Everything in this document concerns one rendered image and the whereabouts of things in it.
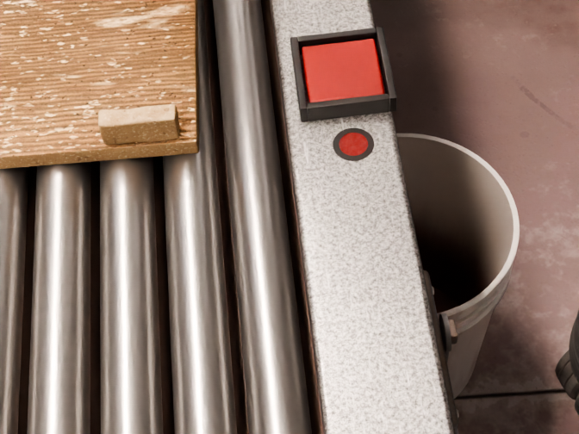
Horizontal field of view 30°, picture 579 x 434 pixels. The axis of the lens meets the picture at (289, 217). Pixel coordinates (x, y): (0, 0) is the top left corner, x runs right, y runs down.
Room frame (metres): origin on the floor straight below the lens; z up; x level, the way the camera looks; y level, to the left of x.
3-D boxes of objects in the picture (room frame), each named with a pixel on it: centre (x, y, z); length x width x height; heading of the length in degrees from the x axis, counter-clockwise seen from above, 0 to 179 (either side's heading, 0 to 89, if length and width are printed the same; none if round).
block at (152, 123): (0.52, 0.10, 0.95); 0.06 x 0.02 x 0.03; 88
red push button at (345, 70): (0.57, -0.05, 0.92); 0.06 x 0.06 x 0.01; 1
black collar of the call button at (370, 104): (0.57, -0.05, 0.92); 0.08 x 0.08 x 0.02; 1
